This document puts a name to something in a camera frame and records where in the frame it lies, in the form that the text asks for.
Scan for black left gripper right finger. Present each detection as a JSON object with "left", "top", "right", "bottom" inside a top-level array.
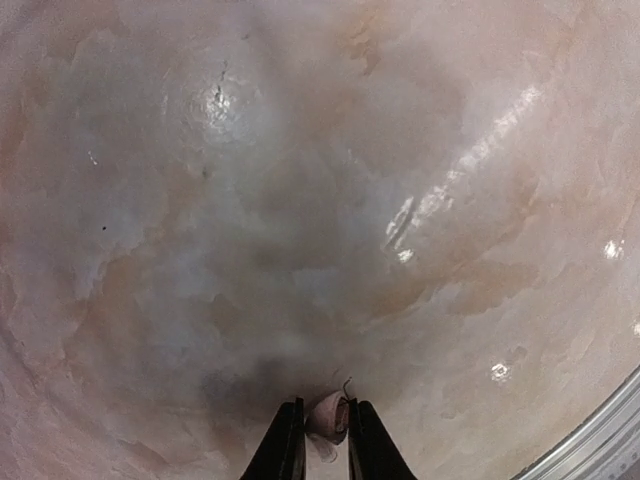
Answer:
[{"left": 348, "top": 398, "right": 417, "bottom": 480}]

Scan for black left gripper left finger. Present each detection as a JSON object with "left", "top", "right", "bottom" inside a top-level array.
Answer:
[{"left": 240, "top": 397, "right": 306, "bottom": 480}]

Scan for front aluminium rail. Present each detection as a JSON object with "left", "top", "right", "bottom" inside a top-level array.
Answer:
[{"left": 515, "top": 370, "right": 639, "bottom": 479}]

